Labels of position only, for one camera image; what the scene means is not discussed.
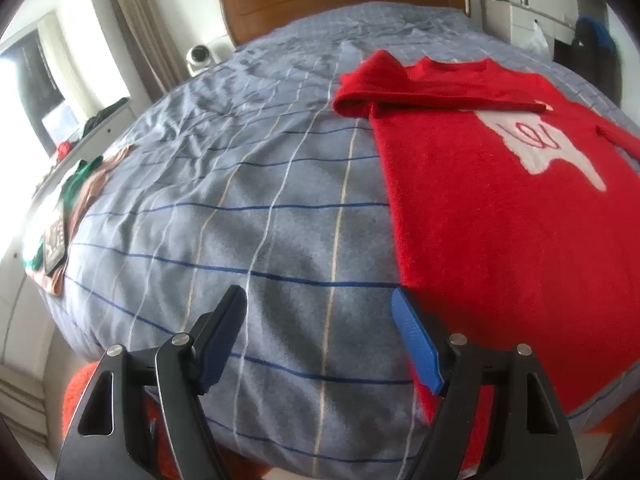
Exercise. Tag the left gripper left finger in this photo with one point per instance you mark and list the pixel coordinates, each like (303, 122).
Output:
(176, 374)

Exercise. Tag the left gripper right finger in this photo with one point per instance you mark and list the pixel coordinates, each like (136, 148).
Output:
(503, 393)

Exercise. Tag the red knit sweater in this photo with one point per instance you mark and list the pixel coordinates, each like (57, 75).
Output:
(515, 214)

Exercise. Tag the folded green pink clothes pile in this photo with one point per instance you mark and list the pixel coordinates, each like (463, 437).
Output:
(56, 220)

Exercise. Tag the dark clothes on cabinet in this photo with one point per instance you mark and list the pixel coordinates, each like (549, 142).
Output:
(96, 120)

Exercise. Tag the white window-side cabinet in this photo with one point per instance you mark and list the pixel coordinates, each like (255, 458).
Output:
(26, 325)

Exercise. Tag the blue-grey plaid bed cover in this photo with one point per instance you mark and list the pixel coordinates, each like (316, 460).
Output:
(246, 175)

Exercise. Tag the dark jacket on chair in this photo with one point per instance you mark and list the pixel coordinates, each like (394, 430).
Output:
(593, 54)

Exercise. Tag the beige curtain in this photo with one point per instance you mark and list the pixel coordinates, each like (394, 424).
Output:
(156, 57)

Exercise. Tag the white plastic bag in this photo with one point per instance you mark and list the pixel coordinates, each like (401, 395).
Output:
(537, 42)

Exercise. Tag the white round bedside device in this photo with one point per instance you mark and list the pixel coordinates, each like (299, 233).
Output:
(199, 58)

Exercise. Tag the white bedside dresser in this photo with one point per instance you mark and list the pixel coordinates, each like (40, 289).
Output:
(511, 23)

